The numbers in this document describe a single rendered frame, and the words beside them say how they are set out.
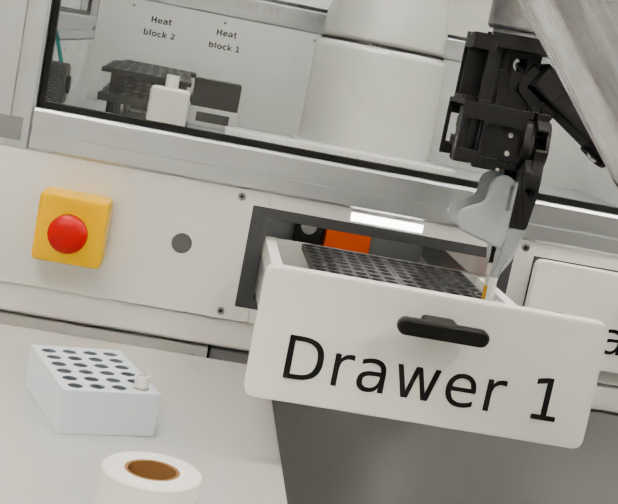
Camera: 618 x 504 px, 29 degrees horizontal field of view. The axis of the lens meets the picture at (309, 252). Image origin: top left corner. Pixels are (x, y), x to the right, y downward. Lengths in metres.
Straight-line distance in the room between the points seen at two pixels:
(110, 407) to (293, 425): 0.39
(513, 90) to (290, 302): 0.28
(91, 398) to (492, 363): 0.33
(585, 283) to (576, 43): 0.75
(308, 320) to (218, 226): 0.34
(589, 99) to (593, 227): 0.73
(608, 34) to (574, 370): 0.47
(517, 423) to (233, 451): 0.24
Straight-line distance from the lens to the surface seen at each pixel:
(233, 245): 1.29
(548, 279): 1.33
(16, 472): 0.91
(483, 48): 1.05
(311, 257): 1.20
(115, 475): 0.82
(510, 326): 0.99
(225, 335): 1.31
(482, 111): 1.03
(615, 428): 1.43
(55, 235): 1.22
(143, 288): 1.30
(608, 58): 0.60
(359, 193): 1.28
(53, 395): 1.01
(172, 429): 1.05
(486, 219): 1.06
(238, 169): 1.28
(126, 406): 1.01
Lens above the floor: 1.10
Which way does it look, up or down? 9 degrees down
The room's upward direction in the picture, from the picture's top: 11 degrees clockwise
